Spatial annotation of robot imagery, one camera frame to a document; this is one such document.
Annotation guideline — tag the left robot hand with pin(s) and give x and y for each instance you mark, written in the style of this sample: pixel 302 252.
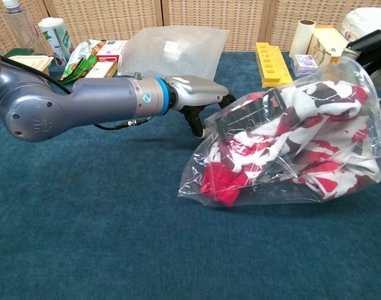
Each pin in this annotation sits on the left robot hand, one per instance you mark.
pixel 196 92

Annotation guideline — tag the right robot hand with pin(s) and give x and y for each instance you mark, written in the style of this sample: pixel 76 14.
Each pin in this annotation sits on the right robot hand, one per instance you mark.
pixel 374 47

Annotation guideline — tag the red white bagged item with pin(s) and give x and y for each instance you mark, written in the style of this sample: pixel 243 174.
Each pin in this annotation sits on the red white bagged item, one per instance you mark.
pixel 349 72

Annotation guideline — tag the red white black garment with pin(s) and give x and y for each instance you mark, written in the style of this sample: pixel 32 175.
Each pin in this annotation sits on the red white black garment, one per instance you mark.
pixel 318 150

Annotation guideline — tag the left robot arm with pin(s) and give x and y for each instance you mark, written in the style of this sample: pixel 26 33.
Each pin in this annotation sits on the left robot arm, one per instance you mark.
pixel 84 100

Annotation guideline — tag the frosted plastic bag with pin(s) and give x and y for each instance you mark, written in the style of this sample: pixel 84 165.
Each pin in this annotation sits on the frosted plastic bag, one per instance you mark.
pixel 178 47

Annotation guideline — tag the green snack bag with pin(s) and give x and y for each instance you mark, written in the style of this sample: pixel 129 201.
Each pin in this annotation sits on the green snack bag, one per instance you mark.
pixel 79 62

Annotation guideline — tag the white rice cooker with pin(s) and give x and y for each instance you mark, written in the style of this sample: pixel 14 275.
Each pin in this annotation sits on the white rice cooker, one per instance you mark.
pixel 362 22

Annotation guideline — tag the beige orange carton box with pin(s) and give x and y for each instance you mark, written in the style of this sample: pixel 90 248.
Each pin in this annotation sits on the beige orange carton box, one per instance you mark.
pixel 324 40

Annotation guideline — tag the small lavender soap box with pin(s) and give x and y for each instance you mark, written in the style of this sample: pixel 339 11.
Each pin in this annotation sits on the small lavender soap box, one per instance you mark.
pixel 306 64

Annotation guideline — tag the white paper roll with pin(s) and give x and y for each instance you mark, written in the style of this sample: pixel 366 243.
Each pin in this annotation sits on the white paper roll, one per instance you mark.
pixel 301 40

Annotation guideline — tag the wicker folding screen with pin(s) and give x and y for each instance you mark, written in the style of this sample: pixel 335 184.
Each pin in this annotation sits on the wicker folding screen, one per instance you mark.
pixel 209 18

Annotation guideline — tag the yellow block with holes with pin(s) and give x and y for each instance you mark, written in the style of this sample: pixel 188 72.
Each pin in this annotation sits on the yellow block with holes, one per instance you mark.
pixel 271 65

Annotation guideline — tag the red white carton box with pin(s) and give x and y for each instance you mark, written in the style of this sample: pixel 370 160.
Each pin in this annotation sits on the red white carton box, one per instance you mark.
pixel 110 50

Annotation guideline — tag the white green canister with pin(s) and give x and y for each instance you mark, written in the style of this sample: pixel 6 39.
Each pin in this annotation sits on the white green canister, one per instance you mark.
pixel 57 40

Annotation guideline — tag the beige lidded lunch box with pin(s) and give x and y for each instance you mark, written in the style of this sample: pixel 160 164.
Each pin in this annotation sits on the beige lidded lunch box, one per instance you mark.
pixel 34 61

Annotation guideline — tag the blue carpet table cover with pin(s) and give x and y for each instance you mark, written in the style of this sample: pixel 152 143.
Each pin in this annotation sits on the blue carpet table cover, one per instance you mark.
pixel 84 218

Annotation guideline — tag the clear plastic water bottle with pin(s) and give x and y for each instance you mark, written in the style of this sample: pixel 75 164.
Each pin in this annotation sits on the clear plastic water bottle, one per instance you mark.
pixel 22 28

